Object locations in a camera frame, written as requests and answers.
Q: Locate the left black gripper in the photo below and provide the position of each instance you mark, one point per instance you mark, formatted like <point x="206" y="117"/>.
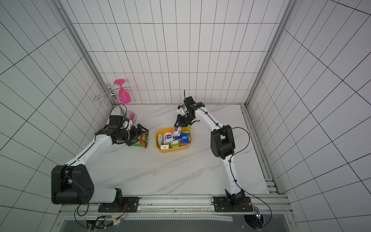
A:
<point x="135" y="134"/>

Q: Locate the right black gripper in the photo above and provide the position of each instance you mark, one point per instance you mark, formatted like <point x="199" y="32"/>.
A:
<point x="182" y="118"/>

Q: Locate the light blue tissue pack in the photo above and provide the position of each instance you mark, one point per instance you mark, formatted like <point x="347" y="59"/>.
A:
<point x="181" y="111"/>

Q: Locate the pink tissue pack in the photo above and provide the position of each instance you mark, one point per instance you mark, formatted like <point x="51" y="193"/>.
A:
<point x="177" y="131"/>
<point x="168" y="137"/>

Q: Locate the yellow plastic storage box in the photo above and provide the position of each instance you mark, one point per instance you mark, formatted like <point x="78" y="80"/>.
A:
<point x="163" y="131"/>

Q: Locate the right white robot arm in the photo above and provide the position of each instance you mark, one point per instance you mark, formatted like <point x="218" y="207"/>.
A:
<point x="222" y="145"/>

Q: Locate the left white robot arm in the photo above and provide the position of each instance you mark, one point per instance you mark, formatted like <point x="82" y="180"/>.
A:
<point x="71" y="184"/>

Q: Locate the green red chips bag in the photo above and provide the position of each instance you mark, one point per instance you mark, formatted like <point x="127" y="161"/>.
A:
<point x="141" y="141"/>

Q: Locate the pink wine glass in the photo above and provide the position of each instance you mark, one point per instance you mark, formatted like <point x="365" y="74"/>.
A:
<point x="123" y="92"/>

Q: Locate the chrome glass rack stand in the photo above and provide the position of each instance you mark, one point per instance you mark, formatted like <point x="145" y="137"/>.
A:
<point x="109" y="96"/>

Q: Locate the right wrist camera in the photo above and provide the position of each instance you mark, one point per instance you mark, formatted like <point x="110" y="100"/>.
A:
<point x="189" y="101"/>

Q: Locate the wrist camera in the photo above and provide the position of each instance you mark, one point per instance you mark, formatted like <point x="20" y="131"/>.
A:
<point x="189" y="101"/>
<point x="116" y="122"/>

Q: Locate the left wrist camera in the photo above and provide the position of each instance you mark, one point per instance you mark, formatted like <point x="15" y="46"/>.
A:
<point x="116" y="122"/>

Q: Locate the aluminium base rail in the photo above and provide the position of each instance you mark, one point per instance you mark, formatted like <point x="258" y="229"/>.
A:
<point x="180" y="207"/>

